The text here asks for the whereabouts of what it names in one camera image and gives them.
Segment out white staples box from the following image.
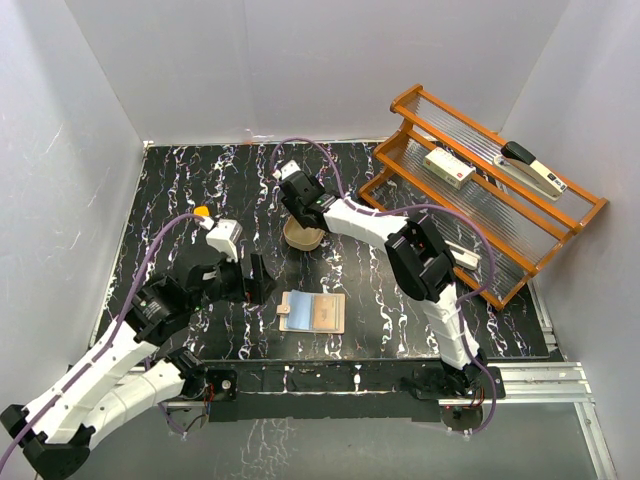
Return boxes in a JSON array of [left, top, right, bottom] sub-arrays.
[[423, 147, 475, 190]]

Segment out orange wooden shelf rack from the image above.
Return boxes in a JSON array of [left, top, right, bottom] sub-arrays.
[[359, 84, 608, 309]]

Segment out large black beige stapler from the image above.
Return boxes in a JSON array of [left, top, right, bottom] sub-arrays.
[[492, 141, 567, 202]]

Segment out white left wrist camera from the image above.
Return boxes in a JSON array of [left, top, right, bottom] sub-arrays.
[[201, 217, 242, 263]]

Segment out beige leather card holder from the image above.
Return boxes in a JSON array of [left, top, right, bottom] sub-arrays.
[[276, 290, 346, 334]]

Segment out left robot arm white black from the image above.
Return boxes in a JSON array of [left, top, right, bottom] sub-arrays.
[[1, 253, 276, 479]]

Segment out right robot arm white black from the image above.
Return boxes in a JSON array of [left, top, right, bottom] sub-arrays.
[[276, 164, 486, 397]]

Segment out beige oval card tray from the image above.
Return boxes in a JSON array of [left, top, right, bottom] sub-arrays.
[[283, 217, 324, 252]]

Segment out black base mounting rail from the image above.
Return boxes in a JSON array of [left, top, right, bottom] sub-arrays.
[[169, 359, 505, 422]]

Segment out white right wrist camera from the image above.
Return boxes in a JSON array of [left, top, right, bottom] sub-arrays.
[[272, 160, 300, 181]]

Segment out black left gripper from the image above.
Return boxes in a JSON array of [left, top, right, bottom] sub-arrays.
[[189, 248, 277, 312]]

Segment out orange yellow small block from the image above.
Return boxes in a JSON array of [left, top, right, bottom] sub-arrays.
[[193, 206, 210, 217]]

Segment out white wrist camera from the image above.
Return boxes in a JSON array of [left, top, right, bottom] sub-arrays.
[[272, 160, 300, 181], [201, 217, 242, 263]]

